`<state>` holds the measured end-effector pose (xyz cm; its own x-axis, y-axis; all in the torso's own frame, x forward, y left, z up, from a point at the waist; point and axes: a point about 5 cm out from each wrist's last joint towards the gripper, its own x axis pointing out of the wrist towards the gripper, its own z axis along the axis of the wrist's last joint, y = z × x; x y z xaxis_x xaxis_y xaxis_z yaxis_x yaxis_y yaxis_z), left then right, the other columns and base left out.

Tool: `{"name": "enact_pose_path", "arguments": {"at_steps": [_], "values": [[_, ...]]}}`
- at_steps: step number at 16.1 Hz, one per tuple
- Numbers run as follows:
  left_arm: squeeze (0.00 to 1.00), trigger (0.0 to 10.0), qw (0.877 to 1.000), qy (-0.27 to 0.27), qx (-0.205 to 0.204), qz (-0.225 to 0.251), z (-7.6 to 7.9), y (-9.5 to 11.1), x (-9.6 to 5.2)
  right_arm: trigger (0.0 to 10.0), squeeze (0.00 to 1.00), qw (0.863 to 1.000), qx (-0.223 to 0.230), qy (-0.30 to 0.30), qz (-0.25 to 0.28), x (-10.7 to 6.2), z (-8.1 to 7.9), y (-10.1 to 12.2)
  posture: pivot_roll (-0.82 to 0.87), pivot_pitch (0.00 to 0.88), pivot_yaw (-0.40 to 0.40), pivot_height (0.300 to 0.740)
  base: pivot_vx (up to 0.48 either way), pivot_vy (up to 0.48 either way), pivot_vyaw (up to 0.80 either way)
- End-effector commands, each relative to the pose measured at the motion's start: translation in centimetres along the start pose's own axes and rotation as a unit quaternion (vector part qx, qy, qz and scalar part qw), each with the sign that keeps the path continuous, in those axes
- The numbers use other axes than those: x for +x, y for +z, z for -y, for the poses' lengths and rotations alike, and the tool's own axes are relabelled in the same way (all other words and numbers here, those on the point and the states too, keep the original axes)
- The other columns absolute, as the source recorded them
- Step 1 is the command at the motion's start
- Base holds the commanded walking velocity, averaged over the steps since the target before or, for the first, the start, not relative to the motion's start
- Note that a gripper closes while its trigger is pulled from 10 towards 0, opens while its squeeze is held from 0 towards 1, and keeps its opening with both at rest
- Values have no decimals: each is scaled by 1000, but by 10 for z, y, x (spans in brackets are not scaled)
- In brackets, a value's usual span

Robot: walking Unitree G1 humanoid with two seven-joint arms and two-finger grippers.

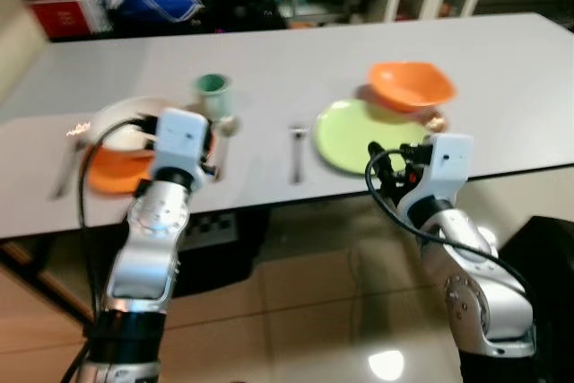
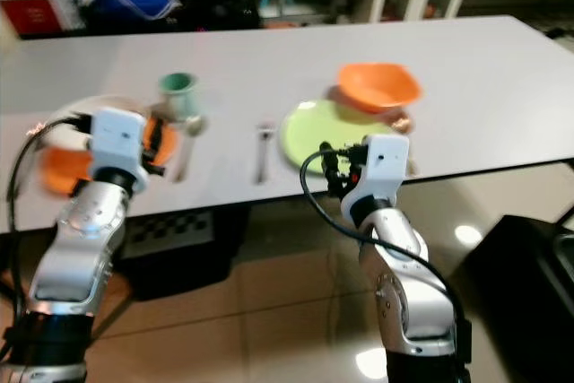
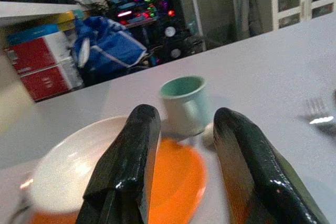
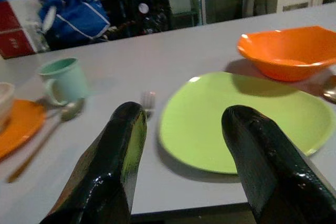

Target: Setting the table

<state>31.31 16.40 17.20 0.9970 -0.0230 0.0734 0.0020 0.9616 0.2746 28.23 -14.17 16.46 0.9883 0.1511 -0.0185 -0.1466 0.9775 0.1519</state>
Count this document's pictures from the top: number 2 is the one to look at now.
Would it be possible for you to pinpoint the silver spoon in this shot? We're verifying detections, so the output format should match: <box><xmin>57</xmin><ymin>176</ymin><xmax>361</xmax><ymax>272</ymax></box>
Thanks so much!
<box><xmin>175</xmin><ymin>114</ymin><xmax>208</xmax><ymax>183</ymax></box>

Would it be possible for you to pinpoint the green cup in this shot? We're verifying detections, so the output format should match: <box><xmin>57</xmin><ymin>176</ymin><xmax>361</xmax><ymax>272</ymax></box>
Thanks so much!
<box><xmin>158</xmin><ymin>71</ymin><xmax>201</xmax><ymax>123</ymax></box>

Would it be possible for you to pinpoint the light green plate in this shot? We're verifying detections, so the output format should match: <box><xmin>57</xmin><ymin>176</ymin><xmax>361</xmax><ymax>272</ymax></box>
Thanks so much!
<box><xmin>279</xmin><ymin>99</ymin><xmax>401</xmax><ymax>177</ymax></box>

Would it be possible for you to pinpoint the small brown spoon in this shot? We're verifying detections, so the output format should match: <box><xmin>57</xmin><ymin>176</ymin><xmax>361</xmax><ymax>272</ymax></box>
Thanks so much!
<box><xmin>389</xmin><ymin>111</ymin><xmax>414</xmax><ymax>132</ymax></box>

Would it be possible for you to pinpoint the silver fork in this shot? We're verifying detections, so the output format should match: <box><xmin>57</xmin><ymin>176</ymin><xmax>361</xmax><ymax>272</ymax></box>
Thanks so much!
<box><xmin>255</xmin><ymin>122</ymin><xmax>277</xmax><ymax>186</ymax></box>

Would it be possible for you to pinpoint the orange bowl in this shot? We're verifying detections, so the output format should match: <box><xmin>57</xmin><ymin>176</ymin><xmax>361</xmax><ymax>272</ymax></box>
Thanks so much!
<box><xmin>335</xmin><ymin>62</ymin><xmax>423</xmax><ymax>116</ymax></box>

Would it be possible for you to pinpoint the orange plate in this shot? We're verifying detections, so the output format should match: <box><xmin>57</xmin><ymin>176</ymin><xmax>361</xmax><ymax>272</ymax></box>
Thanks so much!
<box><xmin>39</xmin><ymin>119</ymin><xmax>178</xmax><ymax>197</ymax></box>

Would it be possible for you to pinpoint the black white checkered board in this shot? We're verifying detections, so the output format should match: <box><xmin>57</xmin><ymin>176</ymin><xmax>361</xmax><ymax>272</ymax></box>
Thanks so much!
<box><xmin>129</xmin><ymin>211</ymin><xmax>204</xmax><ymax>260</ymax></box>

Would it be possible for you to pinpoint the black chair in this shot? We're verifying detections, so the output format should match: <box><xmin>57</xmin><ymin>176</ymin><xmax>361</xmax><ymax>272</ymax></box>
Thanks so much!
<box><xmin>465</xmin><ymin>214</ymin><xmax>574</xmax><ymax>383</ymax></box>

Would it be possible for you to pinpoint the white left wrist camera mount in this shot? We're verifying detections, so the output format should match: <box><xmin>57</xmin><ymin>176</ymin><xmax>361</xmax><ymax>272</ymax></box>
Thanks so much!
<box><xmin>91</xmin><ymin>107</ymin><xmax>148</xmax><ymax>183</ymax></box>

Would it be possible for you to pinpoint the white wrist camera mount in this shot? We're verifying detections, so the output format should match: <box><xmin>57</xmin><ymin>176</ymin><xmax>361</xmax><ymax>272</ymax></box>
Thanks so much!
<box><xmin>357</xmin><ymin>134</ymin><xmax>412</xmax><ymax>206</ymax></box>
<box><xmin>91</xmin><ymin>107</ymin><xmax>148</xmax><ymax>183</ymax></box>

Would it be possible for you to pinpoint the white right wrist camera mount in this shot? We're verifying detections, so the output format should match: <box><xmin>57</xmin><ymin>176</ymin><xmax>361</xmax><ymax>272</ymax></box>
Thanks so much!
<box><xmin>357</xmin><ymin>134</ymin><xmax>412</xmax><ymax>206</ymax></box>

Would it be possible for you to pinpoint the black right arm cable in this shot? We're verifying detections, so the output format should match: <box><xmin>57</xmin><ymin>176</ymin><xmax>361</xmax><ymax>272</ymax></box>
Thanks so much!
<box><xmin>300</xmin><ymin>148</ymin><xmax>473</xmax><ymax>335</ymax></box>

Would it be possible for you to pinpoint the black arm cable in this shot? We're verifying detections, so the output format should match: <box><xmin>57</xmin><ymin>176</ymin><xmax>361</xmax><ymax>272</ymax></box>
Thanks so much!
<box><xmin>4</xmin><ymin>115</ymin><xmax>98</xmax><ymax>330</ymax></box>
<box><xmin>300</xmin><ymin>148</ymin><xmax>473</xmax><ymax>335</ymax></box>

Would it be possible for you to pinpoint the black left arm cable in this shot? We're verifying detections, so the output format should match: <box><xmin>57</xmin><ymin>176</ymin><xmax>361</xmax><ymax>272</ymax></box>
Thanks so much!
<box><xmin>4</xmin><ymin>115</ymin><xmax>98</xmax><ymax>330</ymax></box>

